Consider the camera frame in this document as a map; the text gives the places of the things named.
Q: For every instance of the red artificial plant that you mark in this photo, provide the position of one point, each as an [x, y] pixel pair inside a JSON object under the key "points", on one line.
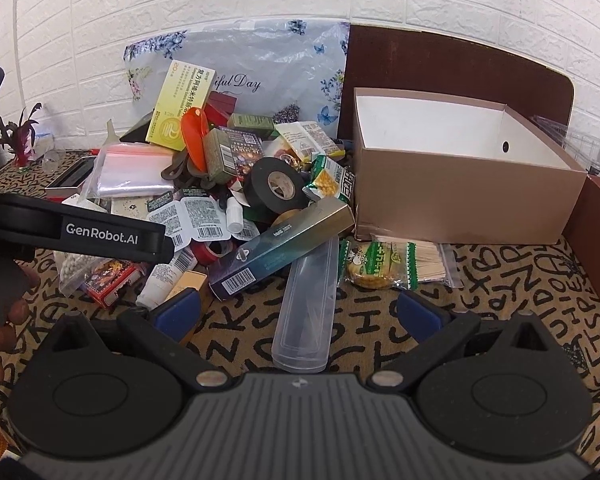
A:
{"points": [[19, 136]]}

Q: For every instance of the cotton swab bag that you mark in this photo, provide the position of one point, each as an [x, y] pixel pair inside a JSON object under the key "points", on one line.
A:
{"points": [[74, 270]]}

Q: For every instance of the clear plastic pencil case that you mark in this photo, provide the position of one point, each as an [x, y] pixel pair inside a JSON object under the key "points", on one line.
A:
{"points": [[303, 331]]}

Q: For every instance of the dark teal long box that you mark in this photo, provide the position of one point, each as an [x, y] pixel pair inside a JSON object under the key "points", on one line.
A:
{"points": [[279, 246]]}

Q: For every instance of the dark brown box lid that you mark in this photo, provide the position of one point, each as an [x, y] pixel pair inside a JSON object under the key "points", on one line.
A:
{"points": [[388, 58]]}

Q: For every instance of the small brown box right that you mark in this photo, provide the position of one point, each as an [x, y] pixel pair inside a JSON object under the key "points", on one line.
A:
{"points": [[595, 244]]}

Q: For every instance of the bag of wooden toothpicks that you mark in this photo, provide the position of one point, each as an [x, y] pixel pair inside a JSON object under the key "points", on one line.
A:
{"points": [[432, 259]]}

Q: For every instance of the green yellow snack packet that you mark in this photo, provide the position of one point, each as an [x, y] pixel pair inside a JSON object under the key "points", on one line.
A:
{"points": [[329, 179]]}

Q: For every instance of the orange silicone brush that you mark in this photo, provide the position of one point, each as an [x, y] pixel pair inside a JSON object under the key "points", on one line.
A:
{"points": [[194, 127]]}

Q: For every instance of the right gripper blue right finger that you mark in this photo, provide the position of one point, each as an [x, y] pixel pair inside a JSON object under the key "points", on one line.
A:
{"points": [[419, 317]]}

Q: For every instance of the person's left hand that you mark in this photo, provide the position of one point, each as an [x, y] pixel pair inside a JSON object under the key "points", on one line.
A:
{"points": [[7, 322]]}

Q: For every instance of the white blister pack barcode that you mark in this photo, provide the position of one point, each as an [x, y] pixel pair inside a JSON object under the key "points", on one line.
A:
{"points": [[191, 219]]}

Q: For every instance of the olive green card box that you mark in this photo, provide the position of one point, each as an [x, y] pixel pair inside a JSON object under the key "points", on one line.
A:
{"points": [[230, 154]]}

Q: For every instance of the yellow medicine box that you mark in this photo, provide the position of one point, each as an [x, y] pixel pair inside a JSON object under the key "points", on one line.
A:
{"points": [[185, 85]]}

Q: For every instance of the black electrical tape roll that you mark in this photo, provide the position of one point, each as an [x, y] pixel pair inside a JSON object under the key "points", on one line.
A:
{"points": [[273, 187]]}

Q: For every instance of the small white bottle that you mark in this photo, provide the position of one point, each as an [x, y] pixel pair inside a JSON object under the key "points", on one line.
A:
{"points": [[234, 215]]}

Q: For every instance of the tan cardboard box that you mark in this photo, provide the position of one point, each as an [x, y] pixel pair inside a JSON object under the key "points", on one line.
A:
{"points": [[449, 169]]}

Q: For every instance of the red playing card box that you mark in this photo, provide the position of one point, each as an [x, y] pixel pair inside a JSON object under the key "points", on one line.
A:
{"points": [[110, 280]]}

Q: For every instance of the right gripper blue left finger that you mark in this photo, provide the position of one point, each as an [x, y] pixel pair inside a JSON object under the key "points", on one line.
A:
{"points": [[179, 315]]}

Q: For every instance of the silver black tin case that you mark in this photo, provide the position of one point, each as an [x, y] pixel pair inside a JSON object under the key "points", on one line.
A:
{"points": [[71, 180]]}

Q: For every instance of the floral plastic bag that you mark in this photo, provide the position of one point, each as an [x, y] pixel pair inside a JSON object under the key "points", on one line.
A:
{"points": [[291, 68]]}

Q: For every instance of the red tape roll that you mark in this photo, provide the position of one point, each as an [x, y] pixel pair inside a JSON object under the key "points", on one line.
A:
{"points": [[207, 253]]}

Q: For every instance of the green cracker snack packet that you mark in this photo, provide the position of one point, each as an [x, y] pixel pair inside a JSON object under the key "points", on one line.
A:
{"points": [[378, 265]]}

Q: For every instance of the clear zip bag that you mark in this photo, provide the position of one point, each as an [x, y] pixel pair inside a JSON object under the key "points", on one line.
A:
{"points": [[129, 170]]}

